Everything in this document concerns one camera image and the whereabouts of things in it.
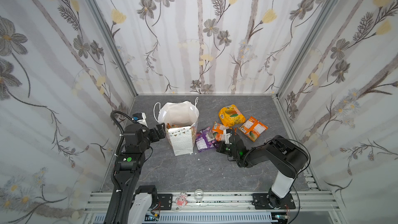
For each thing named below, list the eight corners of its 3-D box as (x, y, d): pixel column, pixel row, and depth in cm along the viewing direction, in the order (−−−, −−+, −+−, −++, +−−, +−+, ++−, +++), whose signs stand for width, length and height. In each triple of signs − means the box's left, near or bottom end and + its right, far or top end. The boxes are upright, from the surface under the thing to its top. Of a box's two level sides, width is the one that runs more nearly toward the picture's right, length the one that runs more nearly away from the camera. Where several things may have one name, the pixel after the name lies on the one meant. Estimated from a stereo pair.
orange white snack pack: (254, 142, 97) (255, 140, 95) (238, 128, 103) (239, 126, 101) (267, 129, 103) (268, 127, 101) (251, 117, 109) (252, 115, 107)
